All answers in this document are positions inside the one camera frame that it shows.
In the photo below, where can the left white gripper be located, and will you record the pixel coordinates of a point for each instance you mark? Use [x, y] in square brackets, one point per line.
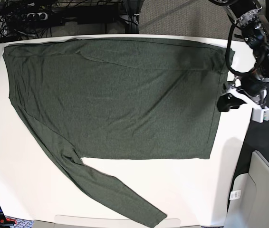
[234, 96]

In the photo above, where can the green long-sleeve T-shirt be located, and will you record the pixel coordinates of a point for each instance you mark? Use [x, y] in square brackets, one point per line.
[117, 98]

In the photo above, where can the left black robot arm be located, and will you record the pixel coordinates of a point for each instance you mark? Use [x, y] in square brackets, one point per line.
[246, 16]

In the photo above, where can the grey plastic bin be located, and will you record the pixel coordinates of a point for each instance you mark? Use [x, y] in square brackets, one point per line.
[249, 198]

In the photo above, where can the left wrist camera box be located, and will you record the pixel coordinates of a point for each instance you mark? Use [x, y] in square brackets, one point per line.
[260, 115]

